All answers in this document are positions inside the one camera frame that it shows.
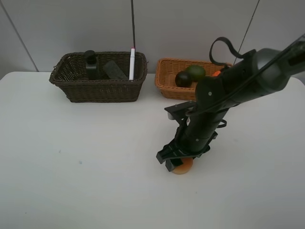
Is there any dark mangosteen fruit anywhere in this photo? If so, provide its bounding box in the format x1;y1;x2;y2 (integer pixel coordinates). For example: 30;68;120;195
175;71;193;88

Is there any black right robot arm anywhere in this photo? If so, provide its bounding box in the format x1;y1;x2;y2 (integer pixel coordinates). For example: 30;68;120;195
156;36;305;172

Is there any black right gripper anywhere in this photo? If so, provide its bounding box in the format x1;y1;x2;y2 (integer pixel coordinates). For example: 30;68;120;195
156;137;211;172

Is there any white pink marker pen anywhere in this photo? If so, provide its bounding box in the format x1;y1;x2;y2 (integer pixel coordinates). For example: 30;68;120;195
129;47;135;81

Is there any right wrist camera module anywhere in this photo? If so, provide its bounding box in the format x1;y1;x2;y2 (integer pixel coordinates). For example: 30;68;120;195
165;101;196;124

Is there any orange round bread bun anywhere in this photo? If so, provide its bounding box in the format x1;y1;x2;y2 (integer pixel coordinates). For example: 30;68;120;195
172;158;193;175

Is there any dark green pump bottle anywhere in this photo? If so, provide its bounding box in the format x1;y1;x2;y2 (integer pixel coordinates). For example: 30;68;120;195
84;50;99;80

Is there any orange mandarin fruit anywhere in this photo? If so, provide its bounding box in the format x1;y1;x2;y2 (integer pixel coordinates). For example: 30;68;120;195
213;71;221;76

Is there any dark brown wicker basket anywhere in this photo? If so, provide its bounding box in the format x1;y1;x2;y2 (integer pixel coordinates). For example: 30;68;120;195
49;52;147;103

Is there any green lime fruit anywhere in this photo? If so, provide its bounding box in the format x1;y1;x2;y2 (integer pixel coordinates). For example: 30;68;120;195
186;65;206;82

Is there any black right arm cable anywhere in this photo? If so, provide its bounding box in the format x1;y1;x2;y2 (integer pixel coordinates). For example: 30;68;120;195
185;37;305;129

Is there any black whiteboard eraser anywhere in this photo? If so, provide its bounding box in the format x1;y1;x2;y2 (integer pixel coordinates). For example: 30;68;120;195
103;61;129;81

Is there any orange wicker basket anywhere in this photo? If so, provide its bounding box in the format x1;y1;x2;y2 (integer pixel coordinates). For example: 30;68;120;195
154;58;223;101

